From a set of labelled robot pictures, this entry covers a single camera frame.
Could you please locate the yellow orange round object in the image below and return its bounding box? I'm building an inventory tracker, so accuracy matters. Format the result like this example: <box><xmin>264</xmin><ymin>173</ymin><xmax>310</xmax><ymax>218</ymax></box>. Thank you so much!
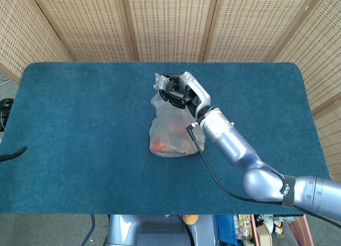
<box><xmin>182</xmin><ymin>214</ymin><xmax>200</xmax><ymax>226</ymax></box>

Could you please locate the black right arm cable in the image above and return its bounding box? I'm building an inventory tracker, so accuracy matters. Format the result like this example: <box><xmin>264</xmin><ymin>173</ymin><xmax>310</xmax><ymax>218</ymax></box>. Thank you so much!
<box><xmin>185</xmin><ymin>123</ymin><xmax>332</xmax><ymax>220</ymax></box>

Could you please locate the pink storage box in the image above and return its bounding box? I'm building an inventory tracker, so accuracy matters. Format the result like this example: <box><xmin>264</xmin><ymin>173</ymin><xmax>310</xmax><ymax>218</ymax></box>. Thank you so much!
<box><xmin>250</xmin><ymin>214</ymin><xmax>315</xmax><ymax>246</ymax></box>

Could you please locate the clear plastic shopping bag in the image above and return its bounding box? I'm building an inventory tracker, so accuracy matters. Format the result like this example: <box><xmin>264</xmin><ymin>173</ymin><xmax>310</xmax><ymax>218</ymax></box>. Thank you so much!
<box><xmin>148</xmin><ymin>71</ymin><xmax>207</xmax><ymax>159</ymax></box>

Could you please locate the black velcro arm strap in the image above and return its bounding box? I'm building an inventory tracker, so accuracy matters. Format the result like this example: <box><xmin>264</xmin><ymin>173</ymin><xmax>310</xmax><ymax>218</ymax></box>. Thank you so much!
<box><xmin>279</xmin><ymin>175</ymin><xmax>297</xmax><ymax>207</ymax></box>

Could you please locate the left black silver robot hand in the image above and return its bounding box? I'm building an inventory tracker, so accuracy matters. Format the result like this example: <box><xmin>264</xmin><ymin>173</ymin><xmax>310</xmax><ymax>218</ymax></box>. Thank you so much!
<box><xmin>0</xmin><ymin>146</ymin><xmax>28</xmax><ymax>162</ymax></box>

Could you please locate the black floor stand device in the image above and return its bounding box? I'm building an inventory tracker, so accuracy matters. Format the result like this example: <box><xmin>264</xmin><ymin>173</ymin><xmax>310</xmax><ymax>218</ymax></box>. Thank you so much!
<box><xmin>0</xmin><ymin>97</ymin><xmax>15</xmax><ymax>133</ymax></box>

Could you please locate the blue carpet table cover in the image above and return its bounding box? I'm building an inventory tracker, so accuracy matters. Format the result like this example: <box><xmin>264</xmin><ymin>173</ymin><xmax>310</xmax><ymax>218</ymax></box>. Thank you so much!
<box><xmin>0</xmin><ymin>61</ymin><xmax>332</xmax><ymax>216</ymax></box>

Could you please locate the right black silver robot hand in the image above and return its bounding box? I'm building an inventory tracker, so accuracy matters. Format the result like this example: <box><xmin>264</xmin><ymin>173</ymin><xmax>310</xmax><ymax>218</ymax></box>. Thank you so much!
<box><xmin>158</xmin><ymin>72</ymin><xmax>212</xmax><ymax>119</ymax></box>

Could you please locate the grey robot torso base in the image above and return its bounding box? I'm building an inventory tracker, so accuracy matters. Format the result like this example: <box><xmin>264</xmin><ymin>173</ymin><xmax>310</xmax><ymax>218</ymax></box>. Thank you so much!
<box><xmin>105</xmin><ymin>214</ymin><xmax>214</xmax><ymax>246</ymax></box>

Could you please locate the orange red snack packet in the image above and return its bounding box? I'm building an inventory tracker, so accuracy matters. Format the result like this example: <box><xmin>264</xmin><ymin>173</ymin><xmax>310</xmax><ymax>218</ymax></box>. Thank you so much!
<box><xmin>150</xmin><ymin>135</ymin><xmax>172</xmax><ymax>153</ymax></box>

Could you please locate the clear bottle beside crate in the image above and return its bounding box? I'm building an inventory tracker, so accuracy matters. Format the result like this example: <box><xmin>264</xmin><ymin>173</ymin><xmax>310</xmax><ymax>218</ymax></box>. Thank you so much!
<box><xmin>237</xmin><ymin>214</ymin><xmax>253</xmax><ymax>246</ymax></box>

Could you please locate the blue plastic crate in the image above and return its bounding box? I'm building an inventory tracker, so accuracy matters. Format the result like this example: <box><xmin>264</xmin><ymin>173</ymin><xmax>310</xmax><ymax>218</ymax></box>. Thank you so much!
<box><xmin>216</xmin><ymin>214</ymin><xmax>238</xmax><ymax>246</ymax></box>

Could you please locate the blue floor cable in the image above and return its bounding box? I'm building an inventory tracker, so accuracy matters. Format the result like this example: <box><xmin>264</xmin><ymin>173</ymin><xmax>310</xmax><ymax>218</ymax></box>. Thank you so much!
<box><xmin>80</xmin><ymin>214</ymin><xmax>96</xmax><ymax>246</ymax></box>

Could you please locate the woven wooden folding screen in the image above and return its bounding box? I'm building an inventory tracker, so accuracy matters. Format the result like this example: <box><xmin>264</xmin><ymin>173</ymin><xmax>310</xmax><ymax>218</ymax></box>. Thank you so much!
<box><xmin>0</xmin><ymin>0</ymin><xmax>341</xmax><ymax>177</ymax></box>

